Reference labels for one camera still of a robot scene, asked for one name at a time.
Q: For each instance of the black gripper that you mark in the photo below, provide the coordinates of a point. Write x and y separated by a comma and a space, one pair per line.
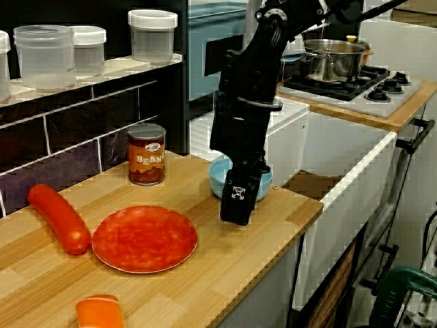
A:
239, 133

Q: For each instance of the light blue bowl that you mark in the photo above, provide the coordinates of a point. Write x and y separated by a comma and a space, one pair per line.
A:
216, 177

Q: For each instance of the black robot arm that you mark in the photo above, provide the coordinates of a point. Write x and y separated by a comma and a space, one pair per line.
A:
252, 68

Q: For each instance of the brown beans can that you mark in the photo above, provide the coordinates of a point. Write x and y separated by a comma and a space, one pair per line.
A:
147, 157

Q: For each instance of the red round plate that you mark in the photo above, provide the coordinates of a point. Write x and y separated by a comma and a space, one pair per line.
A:
145, 239

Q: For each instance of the white toy sink unit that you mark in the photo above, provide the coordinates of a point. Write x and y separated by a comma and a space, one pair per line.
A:
341, 147

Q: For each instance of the brown wooden slat panel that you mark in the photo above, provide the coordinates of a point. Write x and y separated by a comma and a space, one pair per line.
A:
334, 290

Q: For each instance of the stainless steel pot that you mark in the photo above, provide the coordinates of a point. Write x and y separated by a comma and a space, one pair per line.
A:
333, 61

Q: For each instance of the grey toy stove top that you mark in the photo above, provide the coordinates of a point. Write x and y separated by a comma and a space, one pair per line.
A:
385, 102

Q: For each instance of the dark tiled backsplash shelf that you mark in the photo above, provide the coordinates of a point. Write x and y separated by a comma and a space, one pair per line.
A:
68, 136

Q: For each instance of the red toy sausage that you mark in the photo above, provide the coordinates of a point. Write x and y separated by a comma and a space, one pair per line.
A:
58, 218

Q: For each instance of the clear jar with white lid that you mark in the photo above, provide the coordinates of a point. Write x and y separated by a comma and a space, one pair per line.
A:
90, 51
3, 68
152, 37

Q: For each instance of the green clamp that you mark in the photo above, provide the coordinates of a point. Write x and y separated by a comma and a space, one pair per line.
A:
399, 294

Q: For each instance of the clear lidless plastic jar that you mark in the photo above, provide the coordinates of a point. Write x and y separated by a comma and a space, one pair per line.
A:
44, 58

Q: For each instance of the wide black kitchen post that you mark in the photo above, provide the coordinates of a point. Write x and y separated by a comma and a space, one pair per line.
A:
184, 85

